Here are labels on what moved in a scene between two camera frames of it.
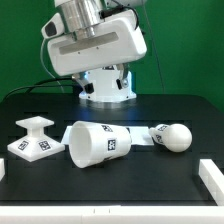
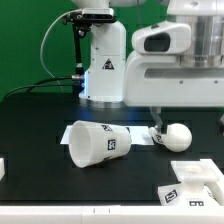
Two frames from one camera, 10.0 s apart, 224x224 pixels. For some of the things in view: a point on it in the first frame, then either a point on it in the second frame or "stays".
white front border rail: [113, 214] stays
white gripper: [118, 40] -> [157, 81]
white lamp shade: [93, 143] stays
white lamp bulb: [175, 137] stays
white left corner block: [2, 169] stays
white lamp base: [35, 145] -> [201, 185]
